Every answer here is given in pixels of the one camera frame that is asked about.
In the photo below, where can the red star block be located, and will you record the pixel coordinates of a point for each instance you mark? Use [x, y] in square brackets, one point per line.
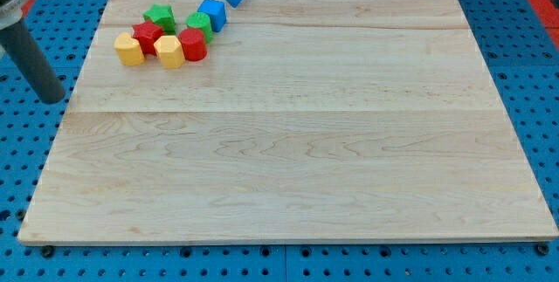
[147, 33]

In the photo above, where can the blue cube block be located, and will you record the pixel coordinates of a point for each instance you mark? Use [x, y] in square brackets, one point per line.
[216, 11]

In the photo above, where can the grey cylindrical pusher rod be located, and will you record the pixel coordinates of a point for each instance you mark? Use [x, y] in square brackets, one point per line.
[25, 53]

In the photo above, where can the green cylinder block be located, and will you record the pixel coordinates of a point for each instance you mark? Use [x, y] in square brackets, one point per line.
[200, 20]

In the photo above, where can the red cylinder block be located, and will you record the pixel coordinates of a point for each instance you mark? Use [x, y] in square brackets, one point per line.
[193, 44]

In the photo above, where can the green star block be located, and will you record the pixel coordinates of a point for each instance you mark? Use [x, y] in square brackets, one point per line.
[162, 15]

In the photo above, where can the wooden board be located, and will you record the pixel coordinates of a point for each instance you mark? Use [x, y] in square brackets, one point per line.
[309, 122]

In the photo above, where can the yellow heart block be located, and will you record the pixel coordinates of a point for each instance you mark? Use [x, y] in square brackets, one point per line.
[128, 50]

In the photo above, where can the yellow hexagon block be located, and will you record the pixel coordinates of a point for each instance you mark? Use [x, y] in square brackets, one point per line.
[169, 51]

